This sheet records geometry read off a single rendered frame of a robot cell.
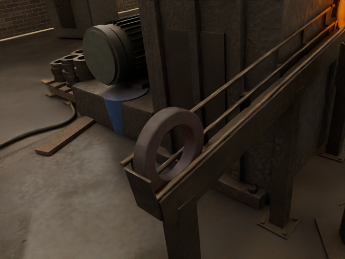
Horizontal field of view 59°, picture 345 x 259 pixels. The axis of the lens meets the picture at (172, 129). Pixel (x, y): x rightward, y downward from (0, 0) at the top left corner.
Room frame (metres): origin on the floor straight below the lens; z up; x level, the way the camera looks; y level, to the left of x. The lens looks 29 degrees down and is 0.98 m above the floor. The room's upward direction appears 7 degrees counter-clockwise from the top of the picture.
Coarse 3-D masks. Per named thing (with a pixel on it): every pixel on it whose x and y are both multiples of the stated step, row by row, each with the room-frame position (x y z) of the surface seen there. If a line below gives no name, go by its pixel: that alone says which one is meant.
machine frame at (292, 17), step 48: (144, 0) 1.47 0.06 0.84; (192, 0) 1.24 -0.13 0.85; (240, 0) 1.09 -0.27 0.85; (288, 0) 1.03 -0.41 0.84; (336, 0) 1.36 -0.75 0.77; (144, 48) 1.51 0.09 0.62; (192, 48) 1.25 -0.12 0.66; (240, 48) 1.09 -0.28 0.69; (288, 48) 1.04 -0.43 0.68; (192, 96) 1.29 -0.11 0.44; (240, 96) 1.09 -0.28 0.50; (240, 192) 1.05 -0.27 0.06
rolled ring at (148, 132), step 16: (160, 112) 0.54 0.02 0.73; (176, 112) 0.54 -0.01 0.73; (192, 112) 0.57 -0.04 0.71; (144, 128) 0.51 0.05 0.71; (160, 128) 0.51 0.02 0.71; (192, 128) 0.57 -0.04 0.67; (144, 144) 0.49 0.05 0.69; (192, 144) 0.58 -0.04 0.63; (144, 160) 0.47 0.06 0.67; (192, 160) 0.56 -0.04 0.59; (144, 176) 0.47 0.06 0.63; (160, 176) 0.52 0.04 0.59
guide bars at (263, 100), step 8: (344, 24) 1.18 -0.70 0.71; (336, 32) 1.11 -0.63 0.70; (328, 40) 1.05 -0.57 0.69; (320, 48) 1.00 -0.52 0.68; (312, 56) 0.95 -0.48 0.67; (304, 64) 0.91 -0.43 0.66; (296, 72) 0.87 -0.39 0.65; (288, 80) 0.84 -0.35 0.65; (280, 88) 0.82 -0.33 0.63; (272, 96) 0.77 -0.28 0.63; (256, 104) 0.72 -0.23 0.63; (248, 112) 0.69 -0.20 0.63; (240, 120) 0.67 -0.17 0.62; (232, 128) 0.64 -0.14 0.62; (224, 136) 0.61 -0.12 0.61; (216, 144) 0.59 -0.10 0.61; (208, 152) 0.57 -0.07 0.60; (200, 160) 0.55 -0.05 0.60; (192, 168) 0.53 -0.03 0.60; (176, 176) 0.51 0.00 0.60; (168, 184) 0.49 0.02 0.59; (176, 184) 0.51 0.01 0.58; (160, 192) 0.47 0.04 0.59
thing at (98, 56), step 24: (120, 24) 2.04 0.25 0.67; (96, 48) 1.96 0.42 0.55; (120, 48) 1.87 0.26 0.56; (96, 72) 2.01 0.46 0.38; (120, 72) 1.86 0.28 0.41; (144, 72) 2.18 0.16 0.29; (96, 96) 1.97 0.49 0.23; (144, 96) 1.83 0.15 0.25; (96, 120) 2.03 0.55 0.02; (144, 120) 1.62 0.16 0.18
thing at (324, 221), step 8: (344, 48) 0.87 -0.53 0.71; (344, 56) 0.86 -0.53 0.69; (344, 64) 0.85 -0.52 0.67; (336, 72) 0.90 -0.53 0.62; (344, 72) 0.84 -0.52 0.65; (336, 80) 0.89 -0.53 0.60; (344, 80) 0.83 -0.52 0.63; (344, 88) 0.82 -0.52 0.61; (344, 96) 0.81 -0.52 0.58; (344, 208) 0.81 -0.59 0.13; (344, 216) 0.80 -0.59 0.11; (320, 224) 0.86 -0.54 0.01; (328, 224) 0.86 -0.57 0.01; (336, 224) 0.85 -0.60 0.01; (344, 224) 0.78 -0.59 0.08; (320, 232) 0.82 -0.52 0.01; (328, 232) 0.82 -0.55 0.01; (336, 232) 0.81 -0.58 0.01; (344, 232) 0.77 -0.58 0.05; (328, 240) 0.78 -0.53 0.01; (336, 240) 0.78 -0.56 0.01; (344, 240) 0.76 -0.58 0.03; (328, 248) 0.75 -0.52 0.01; (336, 248) 0.74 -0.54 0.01; (344, 248) 0.74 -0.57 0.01; (328, 256) 0.71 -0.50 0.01; (336, 256) 0.71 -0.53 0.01; (344, 256) 0.71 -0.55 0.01
